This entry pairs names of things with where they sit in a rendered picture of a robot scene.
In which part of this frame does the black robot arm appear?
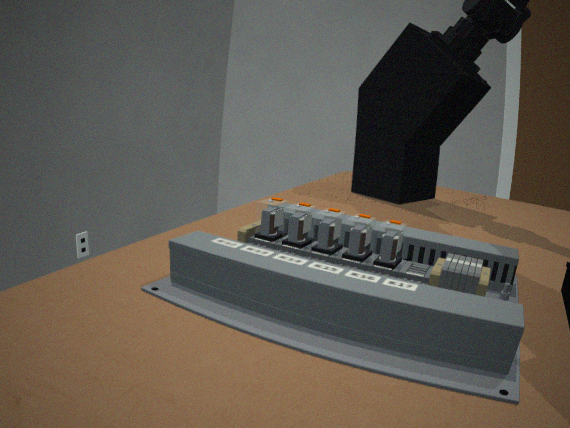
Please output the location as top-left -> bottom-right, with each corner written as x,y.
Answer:
428,0 -> 531,77

